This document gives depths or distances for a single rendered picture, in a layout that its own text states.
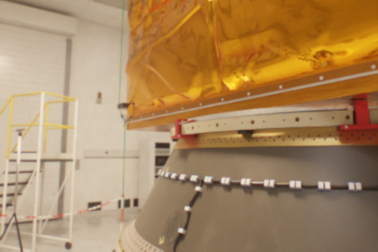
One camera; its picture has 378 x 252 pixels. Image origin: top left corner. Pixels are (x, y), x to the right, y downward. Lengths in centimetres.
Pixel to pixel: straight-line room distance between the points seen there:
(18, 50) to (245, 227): 811
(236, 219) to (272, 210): 12
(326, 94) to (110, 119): 835
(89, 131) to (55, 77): 164
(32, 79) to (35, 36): 110
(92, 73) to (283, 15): 825
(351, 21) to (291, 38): 20
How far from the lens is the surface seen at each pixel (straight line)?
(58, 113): 866
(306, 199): 103
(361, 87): 99
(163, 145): 888
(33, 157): 554
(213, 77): 138
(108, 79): 930
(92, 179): 897
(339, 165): 107
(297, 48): 108
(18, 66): 868
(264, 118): 112
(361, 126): 108
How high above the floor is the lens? 158
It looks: 8 degrees up
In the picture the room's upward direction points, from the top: straight up
